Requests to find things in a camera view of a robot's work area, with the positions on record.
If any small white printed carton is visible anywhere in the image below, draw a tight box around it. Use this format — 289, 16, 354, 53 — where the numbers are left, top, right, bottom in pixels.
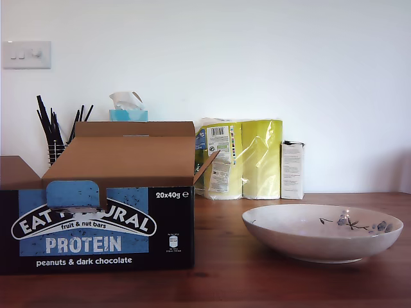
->
281, 140, 306, 200

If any white tissue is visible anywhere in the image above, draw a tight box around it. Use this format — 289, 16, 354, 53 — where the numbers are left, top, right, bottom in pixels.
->
109, 90, 145, 112

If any yellow paper towel pack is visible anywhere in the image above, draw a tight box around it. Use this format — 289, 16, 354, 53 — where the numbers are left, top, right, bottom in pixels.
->
194, 117, 284, 200

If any white floral ceramic plate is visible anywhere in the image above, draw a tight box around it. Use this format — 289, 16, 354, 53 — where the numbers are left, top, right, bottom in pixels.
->
241, 205, 405, 263

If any Eat Natural carton box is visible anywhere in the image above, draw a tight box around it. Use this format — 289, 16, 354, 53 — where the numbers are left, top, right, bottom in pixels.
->
0, 121, 221, 276

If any teal tissue box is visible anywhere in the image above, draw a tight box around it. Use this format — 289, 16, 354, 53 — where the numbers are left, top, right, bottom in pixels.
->
109, 108, 149, 123

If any wire stick holder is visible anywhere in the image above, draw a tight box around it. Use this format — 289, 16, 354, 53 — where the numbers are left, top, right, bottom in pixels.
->
47, 142, 70, 167

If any white wall light switch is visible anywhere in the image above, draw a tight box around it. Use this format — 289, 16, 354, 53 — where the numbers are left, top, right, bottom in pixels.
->
2, 40, 52, 70

